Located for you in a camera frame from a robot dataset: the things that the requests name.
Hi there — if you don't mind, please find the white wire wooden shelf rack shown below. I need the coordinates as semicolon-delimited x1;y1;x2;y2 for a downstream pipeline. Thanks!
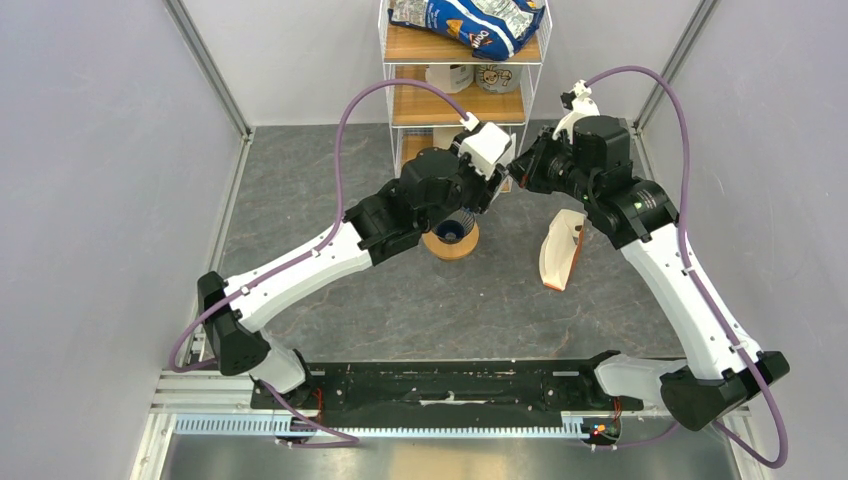
378;1;553;173

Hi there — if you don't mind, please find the purple cable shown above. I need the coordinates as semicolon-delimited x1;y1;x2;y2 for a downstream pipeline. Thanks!
166;78;480;448
582;65;790;470

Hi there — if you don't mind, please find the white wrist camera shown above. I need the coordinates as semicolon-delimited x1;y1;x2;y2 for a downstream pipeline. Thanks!
453;112;511;180
552;80;600;142

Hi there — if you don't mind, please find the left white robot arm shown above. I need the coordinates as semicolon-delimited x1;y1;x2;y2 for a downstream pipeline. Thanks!
197;139;515;409

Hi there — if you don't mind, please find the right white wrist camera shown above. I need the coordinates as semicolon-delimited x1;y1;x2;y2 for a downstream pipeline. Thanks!
552;80;600;142

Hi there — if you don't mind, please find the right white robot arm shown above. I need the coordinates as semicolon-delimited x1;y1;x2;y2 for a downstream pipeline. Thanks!
509;115;790;431

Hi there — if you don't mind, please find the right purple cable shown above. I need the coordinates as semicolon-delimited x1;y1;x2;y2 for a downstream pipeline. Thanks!
582;65;790;470

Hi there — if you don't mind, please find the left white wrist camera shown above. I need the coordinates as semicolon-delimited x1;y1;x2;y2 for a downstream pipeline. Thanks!
453;112;511;180

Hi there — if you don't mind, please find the white coffee filter stack holder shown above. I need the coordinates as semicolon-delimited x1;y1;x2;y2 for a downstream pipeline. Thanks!
539;209;586;291

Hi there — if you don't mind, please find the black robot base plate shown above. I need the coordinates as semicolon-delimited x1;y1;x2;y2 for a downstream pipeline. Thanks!
287;357;644;429

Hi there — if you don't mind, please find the white plastic jug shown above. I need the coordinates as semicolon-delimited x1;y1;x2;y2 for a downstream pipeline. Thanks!
425;64;475;94

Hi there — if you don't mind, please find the white paper coffee filter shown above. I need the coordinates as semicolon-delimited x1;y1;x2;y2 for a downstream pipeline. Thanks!
499;134;517;172

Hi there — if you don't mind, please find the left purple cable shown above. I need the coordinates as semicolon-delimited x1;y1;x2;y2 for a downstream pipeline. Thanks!
166;78;480;448

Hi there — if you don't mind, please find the blue ribbed coffee dripper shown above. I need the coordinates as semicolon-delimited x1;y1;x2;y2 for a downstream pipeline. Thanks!
433;209;476;244

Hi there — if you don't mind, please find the round wooden dripper stand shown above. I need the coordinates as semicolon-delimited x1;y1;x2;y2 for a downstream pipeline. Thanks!
422;225;480;261

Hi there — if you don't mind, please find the white small bottle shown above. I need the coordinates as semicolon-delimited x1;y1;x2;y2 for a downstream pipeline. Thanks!
432;127;463;150

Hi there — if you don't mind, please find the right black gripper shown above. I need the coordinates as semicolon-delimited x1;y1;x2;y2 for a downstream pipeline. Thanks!
506;125;598;204

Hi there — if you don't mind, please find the blue chips bag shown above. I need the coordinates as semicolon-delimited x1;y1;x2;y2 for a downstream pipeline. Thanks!
387;0;546;61

